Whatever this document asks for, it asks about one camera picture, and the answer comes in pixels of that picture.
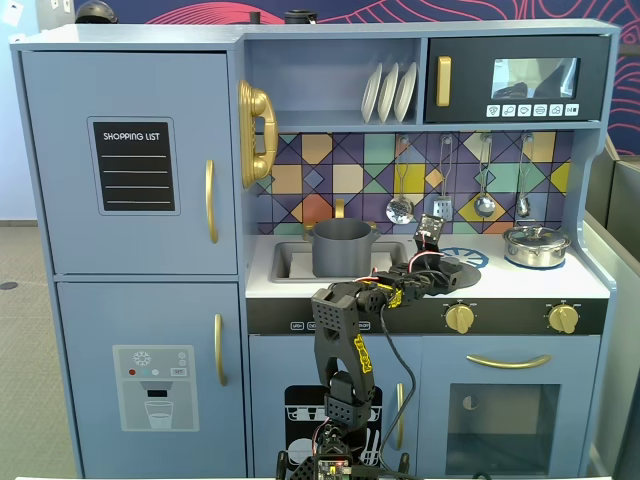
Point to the black cylindrical object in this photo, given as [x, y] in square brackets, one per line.
[300, 17]

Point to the white plate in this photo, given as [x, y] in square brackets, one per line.
[387, 95]
[371, 95]
[406, 92]

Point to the steel slotted spoon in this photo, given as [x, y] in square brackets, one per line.
[400, 211]

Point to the gold toy phone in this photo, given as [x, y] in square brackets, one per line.
[257, 135]

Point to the dark gray pot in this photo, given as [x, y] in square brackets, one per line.
[342, 250]

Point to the hanging silver whisk utensil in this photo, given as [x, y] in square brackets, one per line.
[523, 206]

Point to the steel ladle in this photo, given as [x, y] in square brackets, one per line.
[484, 205]

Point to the gold faucet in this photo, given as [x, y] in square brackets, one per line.
[340, 207]

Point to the gray sink basin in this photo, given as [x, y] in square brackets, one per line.
[292, 265]

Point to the steel slotted spatula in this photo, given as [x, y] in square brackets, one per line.
[443, 207]

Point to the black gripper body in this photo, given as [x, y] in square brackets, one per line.
[446, 278]

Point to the shiny steel pot lid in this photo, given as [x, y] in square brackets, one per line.
[535, 234]

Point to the gold stove knob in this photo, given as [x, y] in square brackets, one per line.
[564, 318]
[460, 318]

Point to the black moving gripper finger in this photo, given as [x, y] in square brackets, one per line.
[454, 286]

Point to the dark gray pot lid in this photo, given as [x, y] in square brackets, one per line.
[472, 276]

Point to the blue toy kitchen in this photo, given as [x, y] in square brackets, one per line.
[125, 75]

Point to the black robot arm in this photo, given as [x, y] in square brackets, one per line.
[340, 320]

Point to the black shopping list board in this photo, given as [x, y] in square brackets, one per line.
[134, 167]

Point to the black helmet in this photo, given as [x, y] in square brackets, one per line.
[95, 11]

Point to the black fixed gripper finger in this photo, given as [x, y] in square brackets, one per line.
[454, 270]

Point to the black microwave door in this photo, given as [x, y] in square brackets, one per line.
[470, 90]

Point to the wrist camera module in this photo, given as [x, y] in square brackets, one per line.
[429, 229]

